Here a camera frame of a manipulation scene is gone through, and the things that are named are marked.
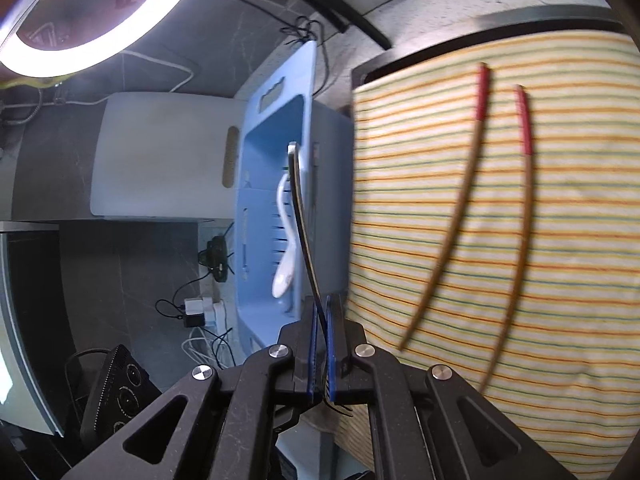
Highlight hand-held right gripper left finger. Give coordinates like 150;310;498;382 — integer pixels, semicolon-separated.
60;296;319;480

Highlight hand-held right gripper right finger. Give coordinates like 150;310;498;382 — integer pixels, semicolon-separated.
326;295;577;480

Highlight white ceramic spoon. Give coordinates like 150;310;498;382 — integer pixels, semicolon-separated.
271;172;301;300

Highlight red-tipped wooden chopstick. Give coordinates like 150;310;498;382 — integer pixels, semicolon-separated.
479;85;534;394
399;62;492;352

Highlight blue drain basket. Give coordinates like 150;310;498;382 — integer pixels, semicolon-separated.
234;40;353;461

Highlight white power adapters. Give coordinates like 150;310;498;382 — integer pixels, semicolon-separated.
182;296;229;332

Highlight dark green clip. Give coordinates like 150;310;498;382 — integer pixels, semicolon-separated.
199;235;237;282

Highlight black device with round dials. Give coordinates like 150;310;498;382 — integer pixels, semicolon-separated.
79;344;164;454

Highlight white cutting board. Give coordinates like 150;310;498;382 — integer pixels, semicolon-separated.
89;91;246;221

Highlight striped yellow cloth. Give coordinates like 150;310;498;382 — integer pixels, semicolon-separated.
330;30;640;480

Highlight black tripod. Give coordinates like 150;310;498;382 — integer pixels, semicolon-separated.
245;0;413;51

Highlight steel sink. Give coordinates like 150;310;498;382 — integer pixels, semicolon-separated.
350;2;626;92

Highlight thin black cable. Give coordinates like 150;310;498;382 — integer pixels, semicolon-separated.
155;225;236;366

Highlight white power cable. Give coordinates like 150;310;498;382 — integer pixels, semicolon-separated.
119;50;197;94

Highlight black tripod cable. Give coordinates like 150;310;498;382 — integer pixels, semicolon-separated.
279;16;332;92

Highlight white ring light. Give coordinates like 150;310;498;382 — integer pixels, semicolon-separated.
0;0;208;80

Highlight yellow hose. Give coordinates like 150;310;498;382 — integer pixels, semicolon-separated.
0;75;67;91

